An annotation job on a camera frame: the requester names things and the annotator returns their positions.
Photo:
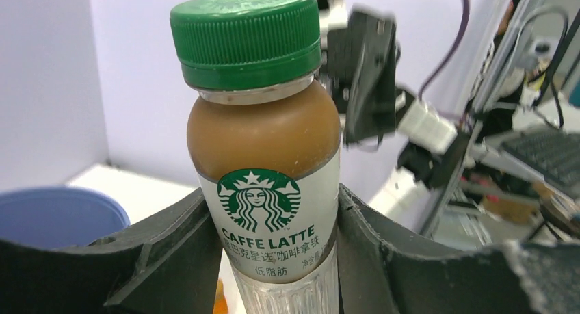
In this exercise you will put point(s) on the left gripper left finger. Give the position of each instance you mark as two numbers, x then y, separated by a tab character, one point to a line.
166	263

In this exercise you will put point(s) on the blue plastic bin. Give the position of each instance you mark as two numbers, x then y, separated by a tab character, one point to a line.
57	217

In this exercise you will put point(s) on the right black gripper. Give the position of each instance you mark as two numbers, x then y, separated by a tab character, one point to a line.
360	66

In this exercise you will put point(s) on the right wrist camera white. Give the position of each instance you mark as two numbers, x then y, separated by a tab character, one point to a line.
426	128

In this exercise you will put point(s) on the Starbucks latte bottle green cap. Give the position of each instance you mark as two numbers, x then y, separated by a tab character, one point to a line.
264	137

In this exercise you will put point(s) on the small orange bottle yellow cap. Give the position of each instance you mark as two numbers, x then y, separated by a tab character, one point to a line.
220	304

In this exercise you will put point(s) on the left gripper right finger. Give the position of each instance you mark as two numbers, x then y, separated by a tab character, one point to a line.
386	268

